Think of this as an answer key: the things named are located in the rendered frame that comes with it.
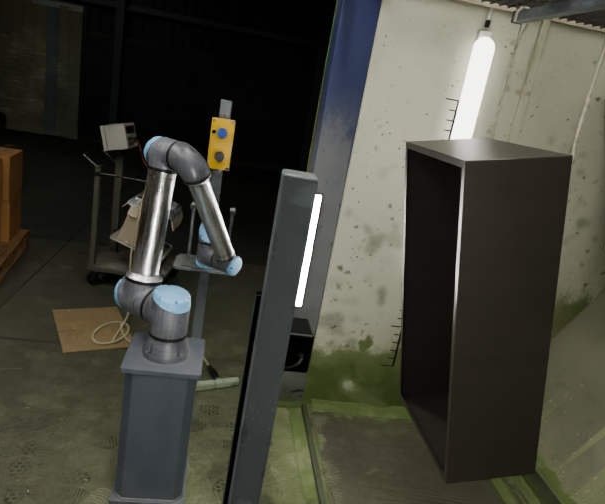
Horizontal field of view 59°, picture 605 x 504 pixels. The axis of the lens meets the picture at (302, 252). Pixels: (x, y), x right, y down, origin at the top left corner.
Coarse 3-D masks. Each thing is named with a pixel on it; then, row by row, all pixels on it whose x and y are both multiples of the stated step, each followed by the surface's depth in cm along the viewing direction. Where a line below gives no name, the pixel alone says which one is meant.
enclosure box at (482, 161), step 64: (448, 192) 229; (512, 192) 168; (448, 256) 238; (512, 256) 175; (448, 320) 247; (512, 320) 182; (448, 384) 258; (512, 384) 190; (448, 448) 195; (512, 448) 198
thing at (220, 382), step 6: (210, 366) 332; (210, 372) 328; (216, 372) 327; (216, 378) 322; (222, 378) 321; (228, 378) 321; (234, 378) 322; (198, 384) 310; (204, 384) 311; (210, 384) 313; (216, 384) 315; (222, 384) 317; (228, 384) 319; (234, 384) 320; (198, 390) 311
